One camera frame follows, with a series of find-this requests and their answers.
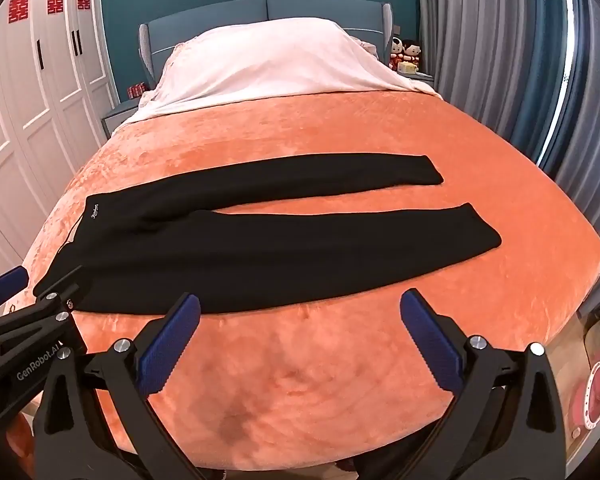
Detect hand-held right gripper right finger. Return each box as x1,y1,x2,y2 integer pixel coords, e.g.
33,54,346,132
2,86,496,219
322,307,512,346
400,287,566,480

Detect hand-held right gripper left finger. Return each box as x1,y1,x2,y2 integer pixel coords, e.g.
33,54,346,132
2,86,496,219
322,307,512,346
32,291,231,480

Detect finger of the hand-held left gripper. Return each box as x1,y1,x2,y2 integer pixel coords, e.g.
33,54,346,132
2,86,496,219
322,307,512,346
0,290,81,362
0,266,30,311

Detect black pants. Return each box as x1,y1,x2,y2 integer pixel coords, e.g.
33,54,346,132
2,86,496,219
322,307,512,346
32,154,503,315

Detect orange plush blanket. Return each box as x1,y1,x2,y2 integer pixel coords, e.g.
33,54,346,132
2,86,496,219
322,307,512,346
5,89,600,473

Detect white wardrobe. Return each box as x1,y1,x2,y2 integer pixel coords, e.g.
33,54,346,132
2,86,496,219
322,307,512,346
0,0,118,291

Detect round red white object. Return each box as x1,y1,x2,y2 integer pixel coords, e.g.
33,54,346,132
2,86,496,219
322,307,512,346
570,357,600,432

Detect red dressed doll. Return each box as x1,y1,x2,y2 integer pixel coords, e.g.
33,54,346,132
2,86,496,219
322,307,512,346
403,39,424,69
389,36,406,71

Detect grey curtain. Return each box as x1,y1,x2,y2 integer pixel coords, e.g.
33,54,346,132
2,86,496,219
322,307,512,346
416,0,600,241

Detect white quilt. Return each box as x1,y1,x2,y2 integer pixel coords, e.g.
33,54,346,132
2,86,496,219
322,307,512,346
125,19,441,123

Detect dark blue curtain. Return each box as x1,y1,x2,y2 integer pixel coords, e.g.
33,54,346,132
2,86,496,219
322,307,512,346
560,0,598,171

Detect blue upholstered bed headboard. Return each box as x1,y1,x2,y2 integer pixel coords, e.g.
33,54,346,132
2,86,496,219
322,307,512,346
138,0,396,88

